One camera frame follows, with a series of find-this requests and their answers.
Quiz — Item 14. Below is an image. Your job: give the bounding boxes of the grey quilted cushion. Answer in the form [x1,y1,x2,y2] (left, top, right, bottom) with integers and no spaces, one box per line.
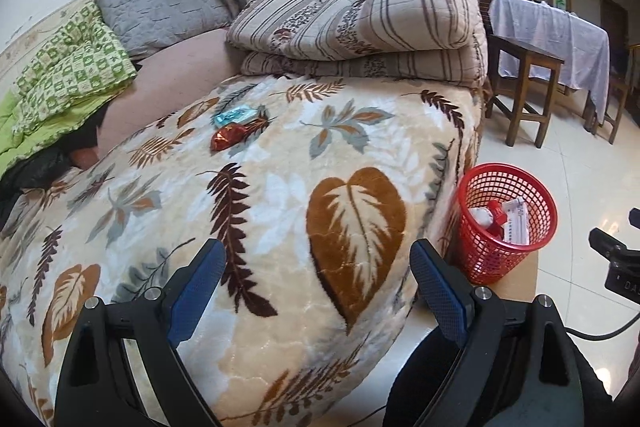
[94,0,247,60]

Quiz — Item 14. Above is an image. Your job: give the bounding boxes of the white spray bottle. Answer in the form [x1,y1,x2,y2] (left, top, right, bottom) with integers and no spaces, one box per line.
[469,206,497,229]

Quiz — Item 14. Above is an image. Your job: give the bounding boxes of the black cable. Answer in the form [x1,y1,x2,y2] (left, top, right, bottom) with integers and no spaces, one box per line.
[565,304,640,343]

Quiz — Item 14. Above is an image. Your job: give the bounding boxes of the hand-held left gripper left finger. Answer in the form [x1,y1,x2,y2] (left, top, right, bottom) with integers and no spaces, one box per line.
[52,238,229,427]

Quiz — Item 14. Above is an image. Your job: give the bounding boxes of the green patterned quilt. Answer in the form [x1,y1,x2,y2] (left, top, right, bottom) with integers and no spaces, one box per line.
[0,0,137,178]

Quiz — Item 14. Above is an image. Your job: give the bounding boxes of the wooden stool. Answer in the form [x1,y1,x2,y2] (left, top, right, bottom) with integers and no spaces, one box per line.
[484,34,566,150]

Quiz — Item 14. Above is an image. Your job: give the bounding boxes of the red and white torn carton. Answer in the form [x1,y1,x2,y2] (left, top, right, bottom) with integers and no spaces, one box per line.
[487,201,509,238]

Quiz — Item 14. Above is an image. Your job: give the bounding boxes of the table with white cloth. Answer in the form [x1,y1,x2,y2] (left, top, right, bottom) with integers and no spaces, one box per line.
[487,0,612,128]

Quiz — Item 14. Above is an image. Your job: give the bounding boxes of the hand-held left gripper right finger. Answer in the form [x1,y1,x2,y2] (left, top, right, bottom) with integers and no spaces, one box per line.
[409,239,584,427]

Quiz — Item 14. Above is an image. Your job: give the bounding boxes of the red foil wrapper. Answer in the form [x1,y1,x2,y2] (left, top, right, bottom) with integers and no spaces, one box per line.
[210,123,247,153]

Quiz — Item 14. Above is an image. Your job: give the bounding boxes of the black cloth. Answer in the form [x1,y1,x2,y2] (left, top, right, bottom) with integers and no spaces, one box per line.
[0,107,102,229]

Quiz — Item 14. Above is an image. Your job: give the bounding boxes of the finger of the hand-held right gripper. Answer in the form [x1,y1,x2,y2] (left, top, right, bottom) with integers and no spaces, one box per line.
[588,227,630,261]

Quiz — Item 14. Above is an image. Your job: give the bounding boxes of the wooden chair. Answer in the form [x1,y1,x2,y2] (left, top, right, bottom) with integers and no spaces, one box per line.
[597,74,632,146]

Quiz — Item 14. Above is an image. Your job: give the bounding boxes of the leaf printed blanket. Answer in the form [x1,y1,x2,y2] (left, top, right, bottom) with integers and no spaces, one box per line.
[0,74,489,427]

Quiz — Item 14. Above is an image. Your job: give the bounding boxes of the red mesh basket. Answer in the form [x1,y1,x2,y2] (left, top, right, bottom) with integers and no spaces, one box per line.
[457,163,559,287]

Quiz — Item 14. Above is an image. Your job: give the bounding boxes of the dark wooden door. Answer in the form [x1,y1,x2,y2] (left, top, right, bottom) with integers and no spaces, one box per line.
[598,0,630,58]

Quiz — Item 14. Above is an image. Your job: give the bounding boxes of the pink and brown sofa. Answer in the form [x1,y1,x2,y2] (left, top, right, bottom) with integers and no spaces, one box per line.
[75,0,479,172]

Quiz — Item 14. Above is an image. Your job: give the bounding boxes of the teal foil wrapper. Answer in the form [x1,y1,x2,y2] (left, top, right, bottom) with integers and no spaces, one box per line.
[212,106,257,128]

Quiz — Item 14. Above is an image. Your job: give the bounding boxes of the white tissue packet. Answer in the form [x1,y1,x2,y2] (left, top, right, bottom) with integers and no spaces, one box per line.
[497,198,531,249]

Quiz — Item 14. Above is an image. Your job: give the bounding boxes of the striped folded quilt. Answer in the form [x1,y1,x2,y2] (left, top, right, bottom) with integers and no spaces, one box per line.
[226,0,490,90]

